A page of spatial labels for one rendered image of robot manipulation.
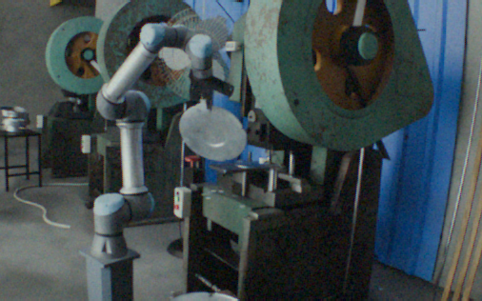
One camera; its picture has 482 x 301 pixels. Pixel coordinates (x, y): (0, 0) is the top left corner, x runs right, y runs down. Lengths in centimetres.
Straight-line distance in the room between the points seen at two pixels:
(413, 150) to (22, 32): 688
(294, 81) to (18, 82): 707
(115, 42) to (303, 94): 181
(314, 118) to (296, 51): 25
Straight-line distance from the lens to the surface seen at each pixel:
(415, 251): 298
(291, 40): 151
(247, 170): 196
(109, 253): 179
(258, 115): 205
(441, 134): 281
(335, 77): 178
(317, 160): 213
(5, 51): 824
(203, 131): 187
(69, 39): 478
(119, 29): 312
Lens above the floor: 117
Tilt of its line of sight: 9 degrees down
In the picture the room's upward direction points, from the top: 4 degrees clockwise
